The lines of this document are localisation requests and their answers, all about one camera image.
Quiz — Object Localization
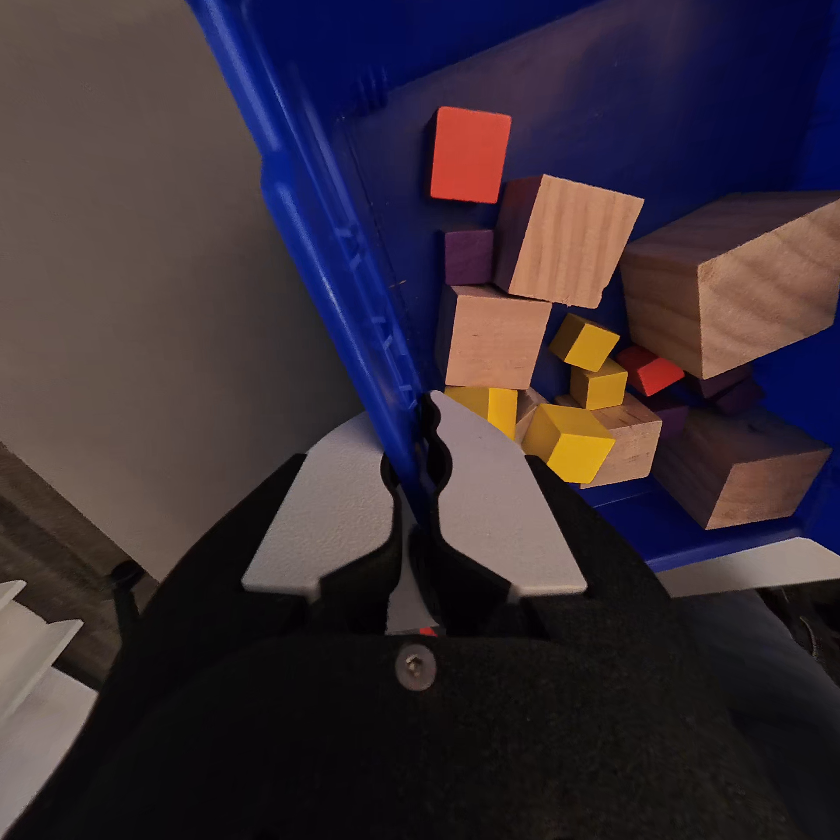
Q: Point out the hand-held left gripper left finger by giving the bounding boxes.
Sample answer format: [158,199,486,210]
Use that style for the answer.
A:
[241,411,404,636]

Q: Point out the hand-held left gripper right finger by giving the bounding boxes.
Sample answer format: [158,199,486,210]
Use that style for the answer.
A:
[419,390,588,636]

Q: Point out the pile of coloured wooden cubes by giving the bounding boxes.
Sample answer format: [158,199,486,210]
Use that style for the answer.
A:
[430,106,840,531]

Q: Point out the blue plastic box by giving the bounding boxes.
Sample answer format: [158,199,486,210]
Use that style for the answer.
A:
[184,0,840,572]

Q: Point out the person's leg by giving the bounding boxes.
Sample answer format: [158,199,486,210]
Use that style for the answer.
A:
[679,589,840,828]

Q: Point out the white stand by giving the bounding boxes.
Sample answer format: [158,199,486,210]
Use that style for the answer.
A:
[0,579,99,818]

